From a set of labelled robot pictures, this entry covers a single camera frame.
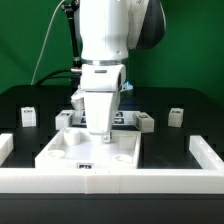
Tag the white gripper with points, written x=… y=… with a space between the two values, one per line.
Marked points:
x=98 y=94

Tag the white square table top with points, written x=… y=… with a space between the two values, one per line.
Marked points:
x=76 y=148

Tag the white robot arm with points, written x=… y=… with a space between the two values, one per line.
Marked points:
x=109 y=29

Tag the fiducial marker sheet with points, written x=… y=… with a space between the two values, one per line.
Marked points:
x=121 y=118

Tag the white U-shaped obstacle fence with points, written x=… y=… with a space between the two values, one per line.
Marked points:
x=207 y=179

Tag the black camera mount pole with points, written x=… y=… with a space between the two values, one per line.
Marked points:
x=69 y=7

